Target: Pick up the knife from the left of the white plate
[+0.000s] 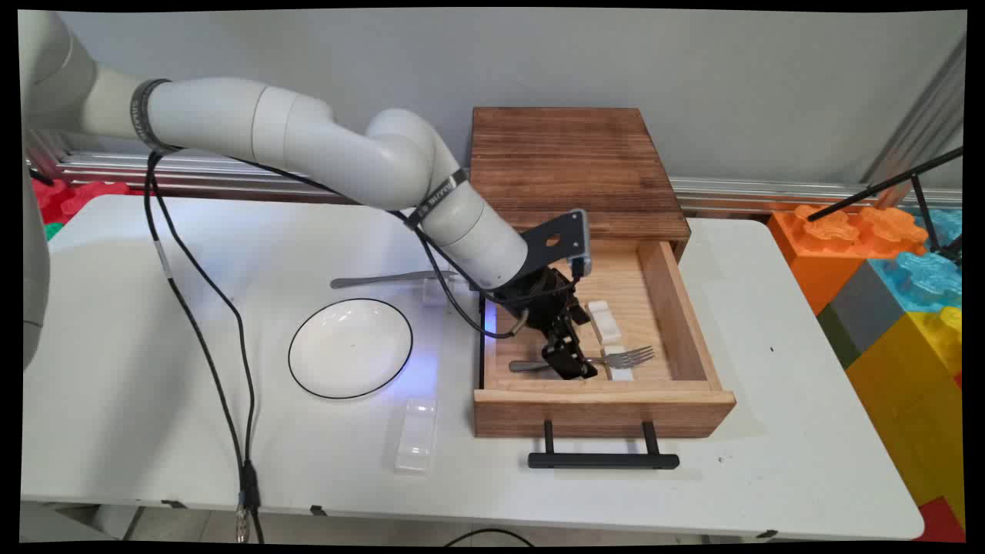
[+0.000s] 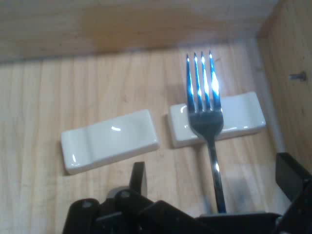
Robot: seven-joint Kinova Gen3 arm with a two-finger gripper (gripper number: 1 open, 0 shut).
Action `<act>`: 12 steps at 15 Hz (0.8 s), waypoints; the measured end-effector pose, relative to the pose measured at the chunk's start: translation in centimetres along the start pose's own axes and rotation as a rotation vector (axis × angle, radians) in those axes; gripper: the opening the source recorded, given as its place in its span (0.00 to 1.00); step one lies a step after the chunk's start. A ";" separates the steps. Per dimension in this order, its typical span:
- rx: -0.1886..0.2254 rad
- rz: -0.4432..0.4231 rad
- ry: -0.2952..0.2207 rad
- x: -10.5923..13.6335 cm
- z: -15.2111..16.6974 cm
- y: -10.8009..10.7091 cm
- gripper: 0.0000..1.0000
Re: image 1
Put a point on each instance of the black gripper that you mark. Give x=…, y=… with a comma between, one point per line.
x=539, y=296

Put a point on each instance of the silver metal fork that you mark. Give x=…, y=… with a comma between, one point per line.
x=632, y=356

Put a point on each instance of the silver metal knife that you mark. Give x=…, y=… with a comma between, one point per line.
x=369, y=281

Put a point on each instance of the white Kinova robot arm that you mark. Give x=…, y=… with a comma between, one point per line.
x=308, y=138

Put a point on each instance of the white ceramic cutlery rest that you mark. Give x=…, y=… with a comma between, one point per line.
x=435, y=297
x=606, y=323
x=620, y=373

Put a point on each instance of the light wooden drawer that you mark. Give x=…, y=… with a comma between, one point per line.
x=600, y=412

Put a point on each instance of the large white cutlery rest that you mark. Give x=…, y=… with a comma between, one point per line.
x=416, y=435

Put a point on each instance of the white plate with black rim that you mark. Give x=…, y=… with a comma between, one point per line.
x=350, y=350

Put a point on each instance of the orange toy block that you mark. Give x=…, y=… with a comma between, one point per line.
x=808, y=261

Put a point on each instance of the grey toy block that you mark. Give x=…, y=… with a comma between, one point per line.
x=862, y=315

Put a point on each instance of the black tripod stand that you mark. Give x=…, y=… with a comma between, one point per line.
x=869, y=188

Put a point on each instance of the yellow toy block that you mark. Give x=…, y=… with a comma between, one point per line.
x=908, y=400

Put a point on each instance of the translucent blue toy block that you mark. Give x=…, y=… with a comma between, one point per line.
x=945, y=225
x=923, y=281

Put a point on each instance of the slanted aluminium profile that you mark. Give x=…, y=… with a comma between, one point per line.
x=923, y=123

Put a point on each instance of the red toy block with studs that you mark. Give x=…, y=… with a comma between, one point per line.
x=77, y=196

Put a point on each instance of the green toy block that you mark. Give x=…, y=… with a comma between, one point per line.
x=54, y=231

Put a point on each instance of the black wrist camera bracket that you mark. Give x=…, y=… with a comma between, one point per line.
x=558, y=238

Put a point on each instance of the aluminium wall rail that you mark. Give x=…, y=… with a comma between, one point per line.
x=731, y=192

